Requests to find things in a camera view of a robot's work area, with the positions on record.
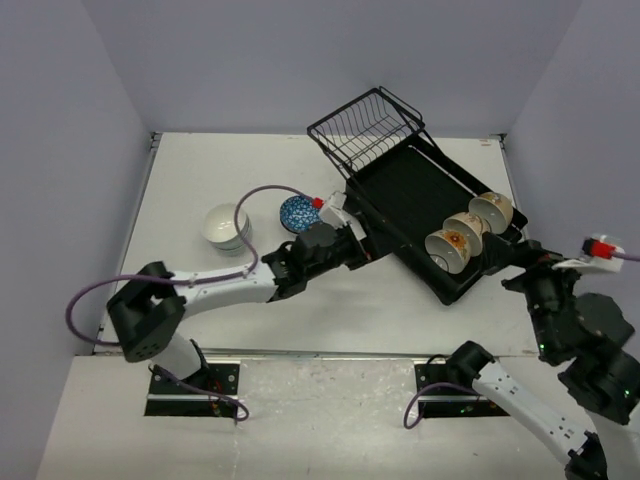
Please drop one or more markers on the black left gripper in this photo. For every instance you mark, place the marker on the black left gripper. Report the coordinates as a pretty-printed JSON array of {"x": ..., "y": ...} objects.
[{"x": 360, "y": 254}]

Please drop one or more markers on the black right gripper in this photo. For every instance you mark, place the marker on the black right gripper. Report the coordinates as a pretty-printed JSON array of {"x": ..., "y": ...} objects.
[{"x": 529, "y": 253}]

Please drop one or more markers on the beige leaf pattern bowl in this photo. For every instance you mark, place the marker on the beige leaf pattern bowl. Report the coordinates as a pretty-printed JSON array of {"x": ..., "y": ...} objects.
[{"x": 471, "y": 226}]

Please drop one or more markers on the red patterned white bowl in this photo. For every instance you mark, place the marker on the red patterned white bowl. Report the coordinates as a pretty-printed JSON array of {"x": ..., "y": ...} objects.
[{"x": 297, "y": 214}]

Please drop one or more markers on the orange flower beige bowl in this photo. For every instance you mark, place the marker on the orange flower beige bowl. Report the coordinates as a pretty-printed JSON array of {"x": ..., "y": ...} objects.
[{"x": 449, "y": 249}]

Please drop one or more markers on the light blue ribbed bowl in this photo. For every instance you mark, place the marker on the light blue ribbed bowl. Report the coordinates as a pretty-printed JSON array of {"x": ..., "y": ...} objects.
[
  {"x": 232, "y": 251},
  {"x": 221, "y": 231},
  {"x": 223, "y": 209}
]

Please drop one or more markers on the light blue ribbed bowl front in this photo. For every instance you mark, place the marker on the light blue ribbed bowl front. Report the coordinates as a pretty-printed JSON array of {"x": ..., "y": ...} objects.
[{"x": 221, "y": 231}]

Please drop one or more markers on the light blue ribbed bowl back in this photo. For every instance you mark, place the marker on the light blue ribbed bowl back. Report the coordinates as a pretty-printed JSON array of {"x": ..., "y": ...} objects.
[{"x": 223, "y": 209}]

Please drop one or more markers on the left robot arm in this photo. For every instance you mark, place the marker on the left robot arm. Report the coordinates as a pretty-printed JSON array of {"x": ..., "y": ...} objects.
[{"x": 147, "y": 311}]

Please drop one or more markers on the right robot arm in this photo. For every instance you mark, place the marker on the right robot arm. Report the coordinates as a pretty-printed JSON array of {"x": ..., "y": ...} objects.
[{"x": 587, "y": 334}]

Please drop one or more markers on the beige floral bowl back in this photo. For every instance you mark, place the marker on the beige floral bowl back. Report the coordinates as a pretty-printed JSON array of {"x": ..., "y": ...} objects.
[{"x": 495, "y": 208}]

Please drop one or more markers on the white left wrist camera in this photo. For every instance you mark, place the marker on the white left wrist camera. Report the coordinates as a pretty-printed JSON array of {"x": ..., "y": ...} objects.
[{"x": 331, "y": 210}]

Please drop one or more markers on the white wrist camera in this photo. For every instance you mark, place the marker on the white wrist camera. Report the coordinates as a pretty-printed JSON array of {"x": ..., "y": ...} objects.
[
  {"x": 331, "y": 210},
  {"x": 599, "y": 255}
]

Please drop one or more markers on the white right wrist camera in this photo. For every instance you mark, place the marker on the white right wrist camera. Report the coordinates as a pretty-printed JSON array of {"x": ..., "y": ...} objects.
[{"x": 599, "y": 255}]

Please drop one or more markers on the black wire dish rack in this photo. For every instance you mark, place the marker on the black wire dish rack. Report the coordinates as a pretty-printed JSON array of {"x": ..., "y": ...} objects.
[{"x": 400, "y": 185}]

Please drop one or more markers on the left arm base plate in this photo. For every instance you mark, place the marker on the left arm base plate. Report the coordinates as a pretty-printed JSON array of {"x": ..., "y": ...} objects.
[{"x": 165, "y": 398}]

